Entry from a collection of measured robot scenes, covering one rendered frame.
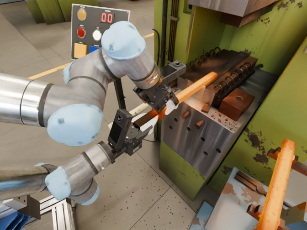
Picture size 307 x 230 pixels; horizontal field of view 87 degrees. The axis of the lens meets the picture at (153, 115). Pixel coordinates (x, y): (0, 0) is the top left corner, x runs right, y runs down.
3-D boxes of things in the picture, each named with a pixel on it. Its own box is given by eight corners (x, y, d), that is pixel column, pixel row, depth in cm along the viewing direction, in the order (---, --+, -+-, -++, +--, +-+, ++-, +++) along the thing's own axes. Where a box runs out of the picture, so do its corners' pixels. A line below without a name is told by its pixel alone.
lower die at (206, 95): (210, 107, 72) (215, 91, 65) (176, 86, 81) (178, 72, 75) (251, 71, 91) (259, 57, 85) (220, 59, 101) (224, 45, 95)
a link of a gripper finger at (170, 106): (167, 117, 61) (156, 106, 53) (177, 105, 61) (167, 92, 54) (172, 121, 59) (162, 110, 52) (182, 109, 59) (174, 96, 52)
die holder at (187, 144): (206, 179, 94) (234, 133, 62) (160, 139, 113) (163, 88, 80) (249, 127, 120) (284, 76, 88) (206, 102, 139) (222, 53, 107)
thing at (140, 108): (112, 133, 101) (110, 128, 97) (108, 128, 104) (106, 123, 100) (161, 101, 122) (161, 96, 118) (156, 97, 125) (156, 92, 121)
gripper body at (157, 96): (145, 103, 55) (127, 86, 45) (160, 85, 56) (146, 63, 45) (160, 115, 51) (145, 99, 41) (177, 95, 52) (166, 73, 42)
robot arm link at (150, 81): (140, 51, 42) (163, 63, 38) (147, 63, 46) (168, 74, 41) (122, 73, 41) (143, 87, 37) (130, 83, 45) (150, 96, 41)
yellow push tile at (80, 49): (85, 59, 88) (85, 44, 86) (74, 57, 90) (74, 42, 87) (87, 60, 89) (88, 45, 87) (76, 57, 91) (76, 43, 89)
